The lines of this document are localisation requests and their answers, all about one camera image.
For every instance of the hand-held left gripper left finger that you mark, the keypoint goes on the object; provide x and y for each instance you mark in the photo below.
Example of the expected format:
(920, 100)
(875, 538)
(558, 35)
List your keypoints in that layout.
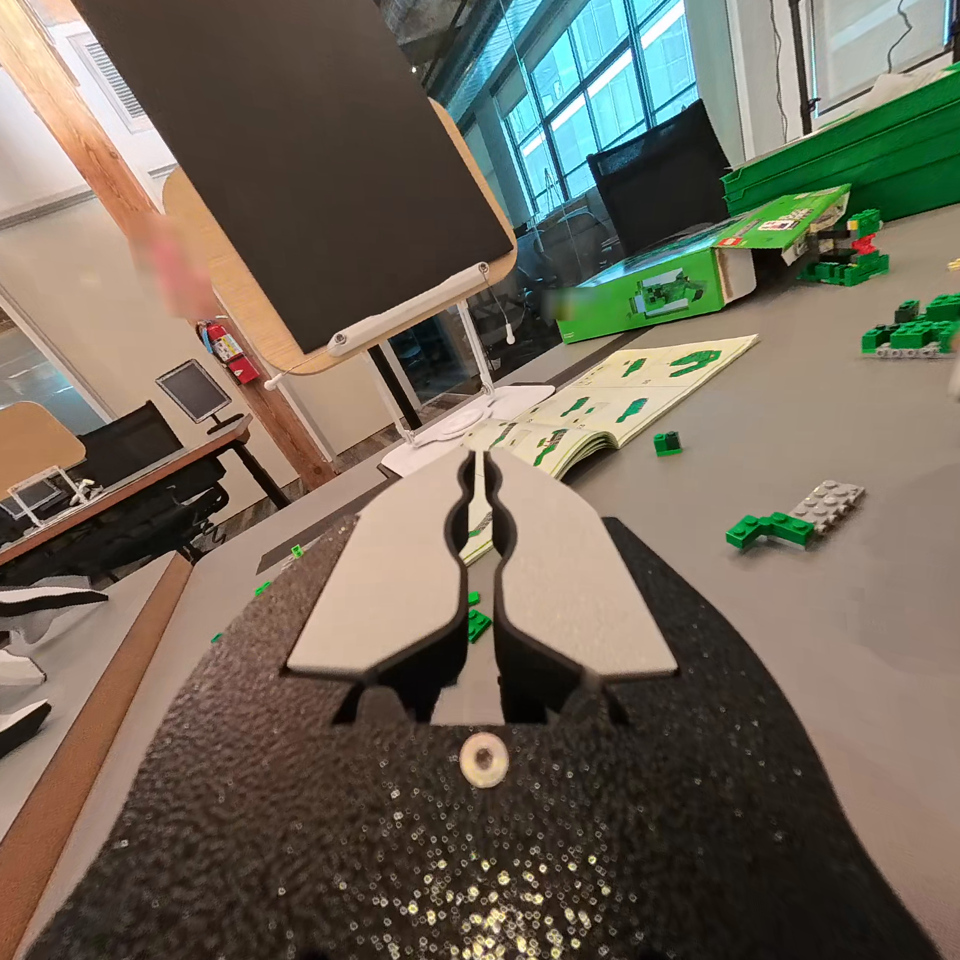
(390, 585)

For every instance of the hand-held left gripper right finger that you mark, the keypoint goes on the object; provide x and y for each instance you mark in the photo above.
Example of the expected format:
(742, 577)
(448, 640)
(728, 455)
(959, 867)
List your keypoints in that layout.
(577, 585)

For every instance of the green angled brick assembly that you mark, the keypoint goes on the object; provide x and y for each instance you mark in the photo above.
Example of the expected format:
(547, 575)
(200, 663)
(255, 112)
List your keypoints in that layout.
(780, 529)

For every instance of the grey studded plate brick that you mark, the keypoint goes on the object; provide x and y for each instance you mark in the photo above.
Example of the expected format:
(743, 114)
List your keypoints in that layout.
(829, 502)

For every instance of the grey desk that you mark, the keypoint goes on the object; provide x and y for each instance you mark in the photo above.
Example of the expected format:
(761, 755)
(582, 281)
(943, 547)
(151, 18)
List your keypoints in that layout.
(750, 637)

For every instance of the wood-edged side desk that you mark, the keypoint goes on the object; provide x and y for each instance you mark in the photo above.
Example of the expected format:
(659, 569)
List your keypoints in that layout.
(150, 469)

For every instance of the pile of small loose bricks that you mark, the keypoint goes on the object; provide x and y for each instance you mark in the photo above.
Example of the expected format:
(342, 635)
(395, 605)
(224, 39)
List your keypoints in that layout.
(478, 626)

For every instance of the small dark green brick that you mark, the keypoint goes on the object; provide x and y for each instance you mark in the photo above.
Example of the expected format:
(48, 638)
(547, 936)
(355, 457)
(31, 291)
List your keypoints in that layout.
(667, 443)

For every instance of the open brick instruction booklet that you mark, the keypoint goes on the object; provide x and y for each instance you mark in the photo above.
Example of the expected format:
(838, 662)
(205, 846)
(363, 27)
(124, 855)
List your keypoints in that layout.
(637, 390)

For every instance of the small monitor on stand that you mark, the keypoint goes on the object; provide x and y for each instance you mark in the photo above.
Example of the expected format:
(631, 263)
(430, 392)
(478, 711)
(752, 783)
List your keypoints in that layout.
(193, 390)

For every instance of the red fire extinguisher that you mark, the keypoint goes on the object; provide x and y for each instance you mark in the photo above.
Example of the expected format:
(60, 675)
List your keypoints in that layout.
(229, 352)

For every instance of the green cardboard toy box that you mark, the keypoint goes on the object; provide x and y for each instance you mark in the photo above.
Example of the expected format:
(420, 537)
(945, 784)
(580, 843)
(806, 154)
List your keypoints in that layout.
(660, 292)

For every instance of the black and white object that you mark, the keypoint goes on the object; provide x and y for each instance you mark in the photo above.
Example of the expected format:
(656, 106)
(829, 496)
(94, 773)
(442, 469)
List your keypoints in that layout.
(45, 600)

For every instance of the black mesh office chair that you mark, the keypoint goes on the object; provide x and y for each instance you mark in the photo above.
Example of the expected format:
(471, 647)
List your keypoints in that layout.
(660, 180)

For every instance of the green bricks on grey base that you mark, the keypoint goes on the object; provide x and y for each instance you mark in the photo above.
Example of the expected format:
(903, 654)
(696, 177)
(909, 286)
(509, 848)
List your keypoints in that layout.
(911, 334)

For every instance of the green red brick figure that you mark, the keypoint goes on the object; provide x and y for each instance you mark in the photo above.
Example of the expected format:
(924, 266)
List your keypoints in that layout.
(847, 262)

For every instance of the large paned window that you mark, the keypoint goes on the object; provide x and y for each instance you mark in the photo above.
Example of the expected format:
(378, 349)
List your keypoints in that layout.
(592, 82)

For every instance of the green plastic storage tray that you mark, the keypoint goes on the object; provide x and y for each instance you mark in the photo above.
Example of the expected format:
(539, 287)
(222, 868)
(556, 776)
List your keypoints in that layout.
(862, 150)

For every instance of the black tripod pole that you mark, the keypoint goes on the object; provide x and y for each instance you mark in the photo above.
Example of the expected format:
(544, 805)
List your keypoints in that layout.
(804, 60)

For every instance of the wooden post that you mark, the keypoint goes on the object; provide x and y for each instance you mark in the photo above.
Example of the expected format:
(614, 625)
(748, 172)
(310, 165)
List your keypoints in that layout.
(97, 150)

